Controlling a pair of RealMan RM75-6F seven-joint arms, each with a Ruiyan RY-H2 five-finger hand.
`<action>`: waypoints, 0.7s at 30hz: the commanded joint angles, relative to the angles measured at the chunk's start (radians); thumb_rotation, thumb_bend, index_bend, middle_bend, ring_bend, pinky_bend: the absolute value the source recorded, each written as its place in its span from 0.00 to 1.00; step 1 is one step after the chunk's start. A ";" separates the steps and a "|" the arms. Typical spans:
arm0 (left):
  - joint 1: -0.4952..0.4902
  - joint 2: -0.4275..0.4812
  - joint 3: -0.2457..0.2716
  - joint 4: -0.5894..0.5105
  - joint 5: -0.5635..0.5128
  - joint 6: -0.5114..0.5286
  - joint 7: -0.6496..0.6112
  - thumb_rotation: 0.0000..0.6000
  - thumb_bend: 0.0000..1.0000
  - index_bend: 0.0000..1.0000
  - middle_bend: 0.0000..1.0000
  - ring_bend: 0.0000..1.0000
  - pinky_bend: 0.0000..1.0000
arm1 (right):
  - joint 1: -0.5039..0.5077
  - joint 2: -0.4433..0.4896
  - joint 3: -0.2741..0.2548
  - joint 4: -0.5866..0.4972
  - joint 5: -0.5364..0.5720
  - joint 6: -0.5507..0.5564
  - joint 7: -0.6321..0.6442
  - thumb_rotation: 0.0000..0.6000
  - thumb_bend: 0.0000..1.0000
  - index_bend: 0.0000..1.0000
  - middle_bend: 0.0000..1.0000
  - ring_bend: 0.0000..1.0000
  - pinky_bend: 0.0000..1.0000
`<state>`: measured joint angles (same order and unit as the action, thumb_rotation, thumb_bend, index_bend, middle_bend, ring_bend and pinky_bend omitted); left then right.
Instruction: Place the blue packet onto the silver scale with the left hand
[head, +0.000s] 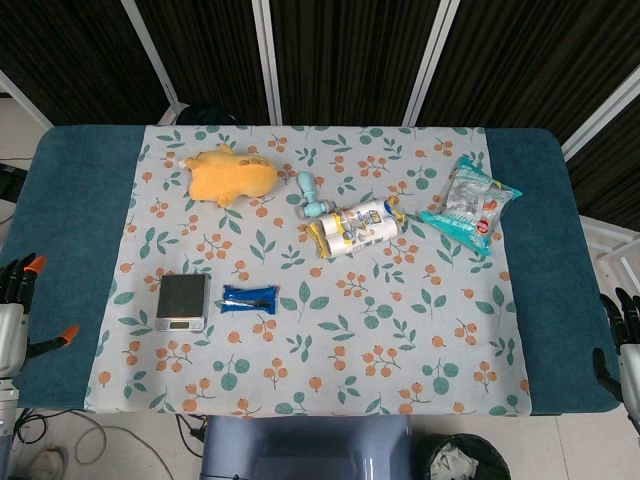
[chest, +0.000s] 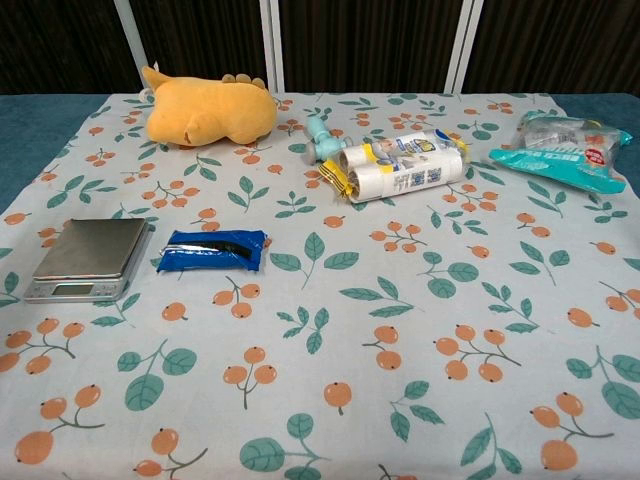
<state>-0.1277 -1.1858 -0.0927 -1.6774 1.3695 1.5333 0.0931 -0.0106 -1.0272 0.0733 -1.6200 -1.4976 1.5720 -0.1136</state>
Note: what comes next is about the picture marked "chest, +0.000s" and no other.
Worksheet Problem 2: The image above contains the teal and clear snack bag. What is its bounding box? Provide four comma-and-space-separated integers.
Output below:
488, 110, 631, 194

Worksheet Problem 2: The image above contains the teal plastic toy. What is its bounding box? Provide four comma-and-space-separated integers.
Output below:
305, 116, 345, 165

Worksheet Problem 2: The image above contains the white metal frame post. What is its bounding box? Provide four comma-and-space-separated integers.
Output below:
443, 0, 486, 94
112, 0, 144, 95
260, 0, 282, 94

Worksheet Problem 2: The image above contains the blue snack packet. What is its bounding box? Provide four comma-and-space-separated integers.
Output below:
156, 228, 270, 275

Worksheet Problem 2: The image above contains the silver digital kitchen scale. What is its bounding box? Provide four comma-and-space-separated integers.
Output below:
22, 217, 153, 305

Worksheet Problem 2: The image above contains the floral fruit print tablecloth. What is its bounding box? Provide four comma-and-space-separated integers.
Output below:
0, 91, 640, 480

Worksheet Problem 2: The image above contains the orange plush dinosaur toy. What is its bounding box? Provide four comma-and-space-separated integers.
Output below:
141, 64, 279, 148

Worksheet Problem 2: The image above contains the pack of white bag rolls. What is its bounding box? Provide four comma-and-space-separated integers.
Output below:
318, 126, 472, 204

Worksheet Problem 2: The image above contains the teal blue table cover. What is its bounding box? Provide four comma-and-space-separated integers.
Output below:
0, 93, 111, 217

